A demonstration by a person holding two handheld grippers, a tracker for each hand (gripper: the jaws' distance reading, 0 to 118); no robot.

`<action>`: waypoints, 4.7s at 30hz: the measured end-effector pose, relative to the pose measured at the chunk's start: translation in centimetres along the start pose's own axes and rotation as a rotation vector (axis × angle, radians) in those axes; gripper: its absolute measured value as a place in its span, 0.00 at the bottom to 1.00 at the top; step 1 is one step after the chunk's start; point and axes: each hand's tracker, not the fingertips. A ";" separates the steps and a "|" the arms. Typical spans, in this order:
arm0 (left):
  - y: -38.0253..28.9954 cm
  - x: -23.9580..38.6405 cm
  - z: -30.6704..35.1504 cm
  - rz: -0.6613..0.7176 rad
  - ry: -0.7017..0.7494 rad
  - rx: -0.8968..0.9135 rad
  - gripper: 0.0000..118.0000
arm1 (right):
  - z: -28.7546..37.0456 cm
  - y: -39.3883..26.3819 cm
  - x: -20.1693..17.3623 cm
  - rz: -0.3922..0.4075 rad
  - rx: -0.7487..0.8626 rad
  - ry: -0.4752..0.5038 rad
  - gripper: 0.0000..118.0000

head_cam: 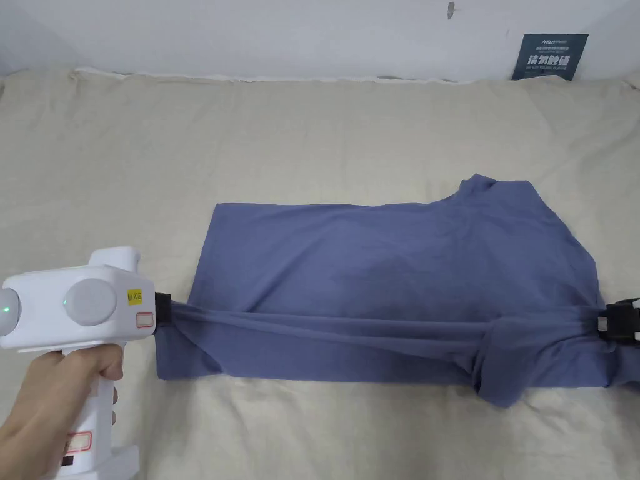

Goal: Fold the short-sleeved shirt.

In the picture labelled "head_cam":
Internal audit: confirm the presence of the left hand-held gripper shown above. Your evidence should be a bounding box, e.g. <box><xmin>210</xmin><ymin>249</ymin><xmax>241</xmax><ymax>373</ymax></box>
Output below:
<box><xmin>0</xmin><ymin>246</ymin><xmax>173</xmax><ymax>480</ymax></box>

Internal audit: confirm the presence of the blue shirt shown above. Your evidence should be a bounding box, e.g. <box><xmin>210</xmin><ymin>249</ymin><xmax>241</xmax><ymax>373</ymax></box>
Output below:
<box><xmin>156</xmin><ymin>173</ymin><xmax>640</xmax><ymax>409</ymax></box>

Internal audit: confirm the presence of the person's left hand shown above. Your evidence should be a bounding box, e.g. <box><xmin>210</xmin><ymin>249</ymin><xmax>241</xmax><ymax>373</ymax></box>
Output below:
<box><xmin>0</xmin><ymin>344</ymin><xmax>125</xmax><ymax>480</ymax></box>

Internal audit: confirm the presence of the dark sign card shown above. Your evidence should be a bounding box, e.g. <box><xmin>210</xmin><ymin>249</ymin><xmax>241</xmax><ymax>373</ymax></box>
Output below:
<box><xmin>511</xmin><ymin>34</ymin><xmax>590</xmax><ymax>82</ymax></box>

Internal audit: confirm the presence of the bed with beige sheet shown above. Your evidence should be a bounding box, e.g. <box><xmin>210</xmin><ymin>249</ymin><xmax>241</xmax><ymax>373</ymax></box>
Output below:
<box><xmin>0</xmin><ymin>67</ymin><xmax>640</xmax><ymax>480</ymax></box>

